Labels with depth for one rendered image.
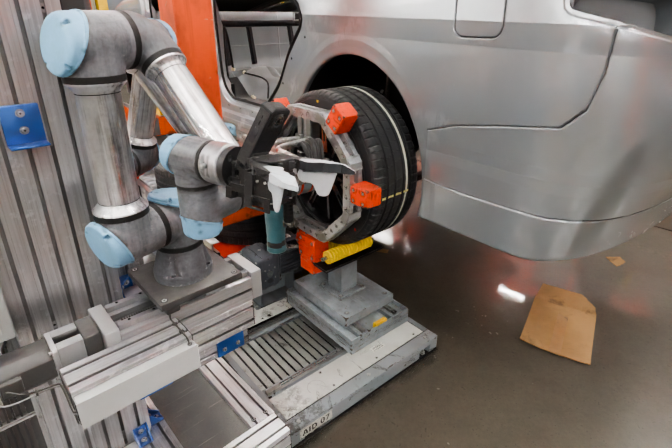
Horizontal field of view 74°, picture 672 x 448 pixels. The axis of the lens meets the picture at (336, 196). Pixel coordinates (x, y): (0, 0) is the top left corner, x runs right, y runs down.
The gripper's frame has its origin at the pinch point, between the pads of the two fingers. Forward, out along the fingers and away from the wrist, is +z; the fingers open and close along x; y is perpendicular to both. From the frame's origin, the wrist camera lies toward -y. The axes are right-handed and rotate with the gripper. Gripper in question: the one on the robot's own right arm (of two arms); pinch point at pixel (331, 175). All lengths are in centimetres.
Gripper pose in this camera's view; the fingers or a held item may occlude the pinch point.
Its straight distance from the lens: 65.0
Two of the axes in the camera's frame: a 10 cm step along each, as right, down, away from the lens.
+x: -5.4, 1.9, -8.2
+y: -0.8, 9.6, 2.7
